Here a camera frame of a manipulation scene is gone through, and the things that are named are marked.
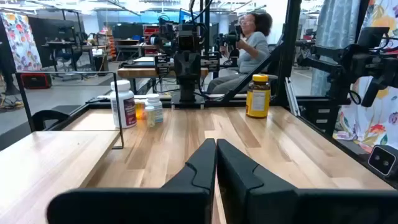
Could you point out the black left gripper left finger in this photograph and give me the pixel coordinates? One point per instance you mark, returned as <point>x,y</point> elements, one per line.
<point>140,205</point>

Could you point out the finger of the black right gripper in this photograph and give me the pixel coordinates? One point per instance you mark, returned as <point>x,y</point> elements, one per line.
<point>194,68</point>
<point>181,68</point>

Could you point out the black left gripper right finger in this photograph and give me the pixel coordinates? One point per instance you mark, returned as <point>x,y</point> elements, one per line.
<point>295,205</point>

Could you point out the white bottle blue label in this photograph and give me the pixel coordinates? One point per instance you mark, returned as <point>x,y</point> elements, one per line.
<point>158,109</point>

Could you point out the small orange pill vial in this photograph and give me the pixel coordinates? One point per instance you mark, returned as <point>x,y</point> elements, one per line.
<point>140,111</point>

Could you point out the small clear pill vial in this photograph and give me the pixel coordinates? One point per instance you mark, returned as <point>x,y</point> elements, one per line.
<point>150,117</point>

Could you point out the large white bottle maroon label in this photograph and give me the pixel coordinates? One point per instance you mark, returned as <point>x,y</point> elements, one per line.
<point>129,109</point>

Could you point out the brown bottle yellow cap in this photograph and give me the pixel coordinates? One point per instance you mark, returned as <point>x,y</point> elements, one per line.
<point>258,99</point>

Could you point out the black background robot arm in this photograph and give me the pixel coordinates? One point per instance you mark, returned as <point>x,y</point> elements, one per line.
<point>230,39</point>

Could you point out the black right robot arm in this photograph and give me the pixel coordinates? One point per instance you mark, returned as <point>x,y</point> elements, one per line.
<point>187,91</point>

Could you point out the wooden background table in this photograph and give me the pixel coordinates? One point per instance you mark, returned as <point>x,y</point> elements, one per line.
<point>140,72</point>

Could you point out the person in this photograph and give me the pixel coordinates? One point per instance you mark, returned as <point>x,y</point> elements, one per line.
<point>252,49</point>

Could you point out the silver aluminium bar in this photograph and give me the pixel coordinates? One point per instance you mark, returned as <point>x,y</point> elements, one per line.
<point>292,96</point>

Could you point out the floral curtain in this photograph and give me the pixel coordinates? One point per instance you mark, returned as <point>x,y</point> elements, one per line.
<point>21,43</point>
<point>370,124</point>

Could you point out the red box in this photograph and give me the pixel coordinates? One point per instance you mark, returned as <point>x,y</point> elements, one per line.
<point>35,81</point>

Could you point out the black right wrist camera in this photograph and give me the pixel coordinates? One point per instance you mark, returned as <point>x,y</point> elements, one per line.
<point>187,42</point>

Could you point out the black aluminium rig frame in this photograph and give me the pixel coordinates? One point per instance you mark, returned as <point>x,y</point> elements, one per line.
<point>287,46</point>

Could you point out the grey camera box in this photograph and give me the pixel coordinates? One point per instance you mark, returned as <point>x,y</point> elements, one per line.
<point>384,160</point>

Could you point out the wooden shelf black metal frame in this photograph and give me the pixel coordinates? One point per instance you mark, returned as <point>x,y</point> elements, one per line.
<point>46,161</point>

